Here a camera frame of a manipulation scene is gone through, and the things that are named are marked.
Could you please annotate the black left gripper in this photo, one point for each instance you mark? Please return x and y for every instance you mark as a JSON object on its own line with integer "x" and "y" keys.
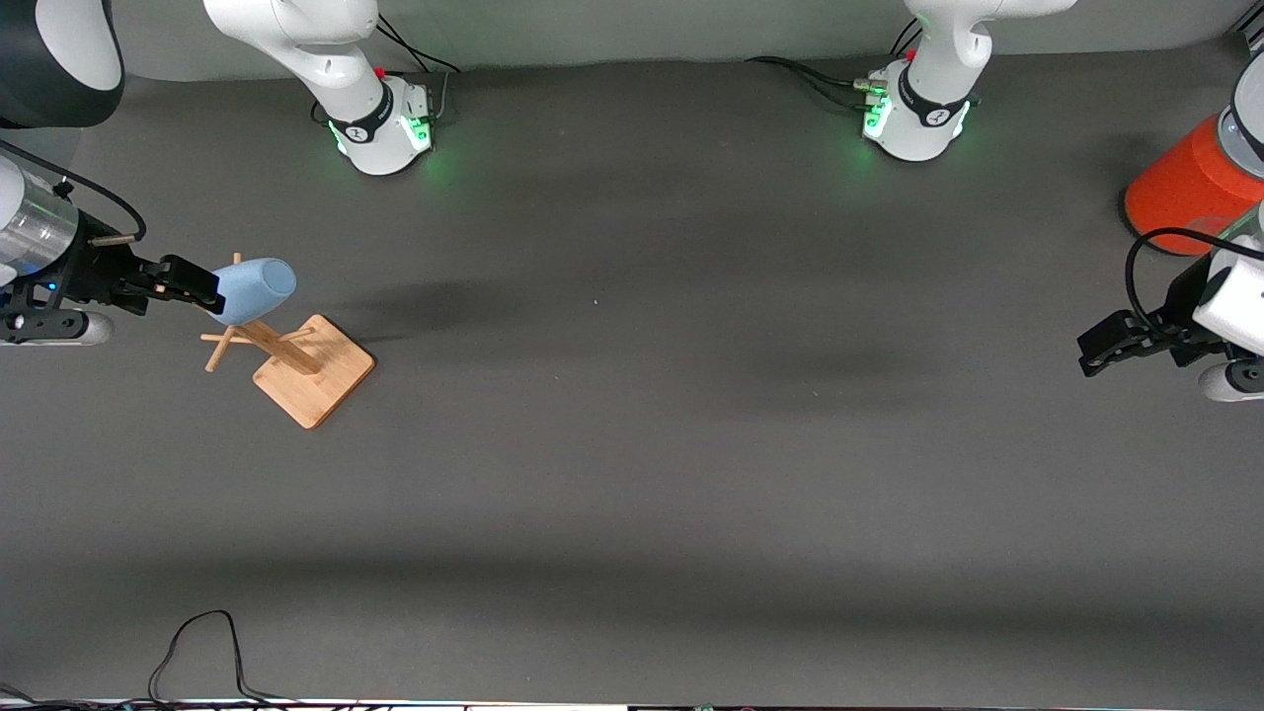
{"x": 1171, "y": 320}

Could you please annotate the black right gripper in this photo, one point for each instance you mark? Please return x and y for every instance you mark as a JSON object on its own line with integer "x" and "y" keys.
{"x": 91, "y": 273}

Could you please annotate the light blue cup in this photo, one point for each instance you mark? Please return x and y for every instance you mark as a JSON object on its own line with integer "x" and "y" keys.
{"x": 255, "y": 288}

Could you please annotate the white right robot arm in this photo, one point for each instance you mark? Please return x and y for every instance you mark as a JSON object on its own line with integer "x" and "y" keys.
{"x": 367, "y": 118}

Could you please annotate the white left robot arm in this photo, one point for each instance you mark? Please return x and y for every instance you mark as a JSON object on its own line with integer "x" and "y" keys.
{"x": 928, "y": 109}

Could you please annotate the wooden mug tree rack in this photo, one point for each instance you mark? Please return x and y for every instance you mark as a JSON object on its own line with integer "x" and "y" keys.
{"x": 311, "y": 375}

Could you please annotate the orange cylindrical can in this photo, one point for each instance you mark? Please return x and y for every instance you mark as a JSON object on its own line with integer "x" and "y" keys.
{"x": 1190, "y": 188}

